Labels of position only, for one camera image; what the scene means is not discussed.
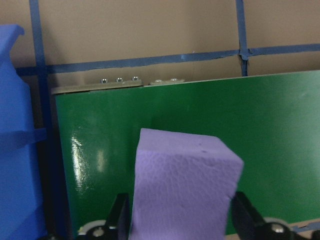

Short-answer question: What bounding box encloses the purple foam block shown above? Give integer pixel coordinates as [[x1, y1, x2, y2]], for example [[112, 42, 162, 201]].
[[129, 127, 245, 240]]

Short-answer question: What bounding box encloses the green belt conveyor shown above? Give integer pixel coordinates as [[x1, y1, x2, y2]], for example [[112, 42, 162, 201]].
[[51, 69, 320, 240]]

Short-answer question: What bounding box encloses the blue plastic storage bin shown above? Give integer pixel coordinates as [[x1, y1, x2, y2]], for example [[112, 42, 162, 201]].
[[0, 24, 49, 240]]

